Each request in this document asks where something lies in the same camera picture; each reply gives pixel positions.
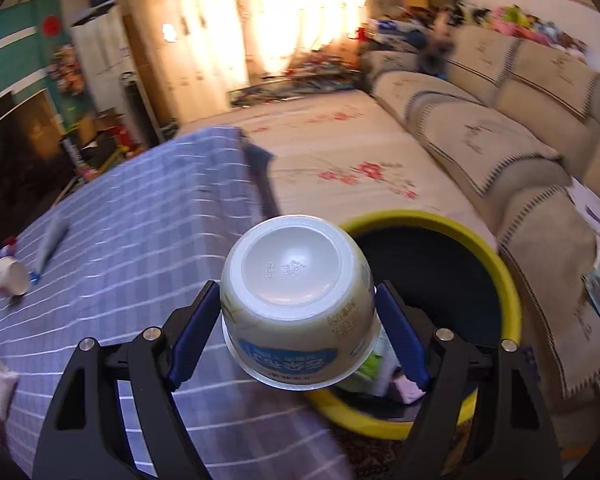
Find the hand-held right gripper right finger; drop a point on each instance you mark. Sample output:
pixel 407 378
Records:
pixel 405 340

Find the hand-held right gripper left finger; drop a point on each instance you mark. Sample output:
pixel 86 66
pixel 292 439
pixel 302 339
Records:
pixel 190 340

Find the pink wrapper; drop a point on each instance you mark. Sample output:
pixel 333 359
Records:
pixel 405 391

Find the yellow-rimmed trash bin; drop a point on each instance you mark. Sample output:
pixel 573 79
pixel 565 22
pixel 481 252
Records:
pixel 430 270

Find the white bowl with blue label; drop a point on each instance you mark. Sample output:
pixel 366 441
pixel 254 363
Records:
pixel 290 265

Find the blue checked tablecloth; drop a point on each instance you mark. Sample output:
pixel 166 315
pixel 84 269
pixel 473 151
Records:
pixel 155 210

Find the grey pen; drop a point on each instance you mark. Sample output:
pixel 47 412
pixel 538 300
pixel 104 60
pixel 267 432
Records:
pixel 52 241

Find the dotted paper cup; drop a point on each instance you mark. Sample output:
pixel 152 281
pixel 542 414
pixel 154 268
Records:
pixel 10 276

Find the white napkin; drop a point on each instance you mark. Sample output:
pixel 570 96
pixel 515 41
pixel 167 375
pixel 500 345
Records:
pixel 2 385

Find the floral floor mat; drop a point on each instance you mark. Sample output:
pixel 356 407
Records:
pixel 355 135

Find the beige sofa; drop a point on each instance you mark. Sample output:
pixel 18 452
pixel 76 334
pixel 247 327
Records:
pixel 480 135

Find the white papers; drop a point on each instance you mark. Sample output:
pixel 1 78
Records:
pixel 592 210

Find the open cardboard box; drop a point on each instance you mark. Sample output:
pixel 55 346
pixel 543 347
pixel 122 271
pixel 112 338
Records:
pixel 102 127

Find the black tower fan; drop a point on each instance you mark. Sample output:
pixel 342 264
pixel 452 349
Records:
pixel 140 110

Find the black television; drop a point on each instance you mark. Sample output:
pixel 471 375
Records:
pixel 20 160

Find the pile of toys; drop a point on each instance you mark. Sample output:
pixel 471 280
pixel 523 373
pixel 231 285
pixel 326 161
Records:
pixel 300 77

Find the artificial flower bunch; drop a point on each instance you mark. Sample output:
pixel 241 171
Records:
pixel 69 70

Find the row of plush toys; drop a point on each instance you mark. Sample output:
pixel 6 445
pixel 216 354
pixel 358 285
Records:
pixel 535 27

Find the cream curtains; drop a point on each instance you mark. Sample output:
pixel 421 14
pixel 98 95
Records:
pixel 280 10

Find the red round wall ornament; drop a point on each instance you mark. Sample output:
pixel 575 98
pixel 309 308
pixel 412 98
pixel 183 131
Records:
pixel 51 26

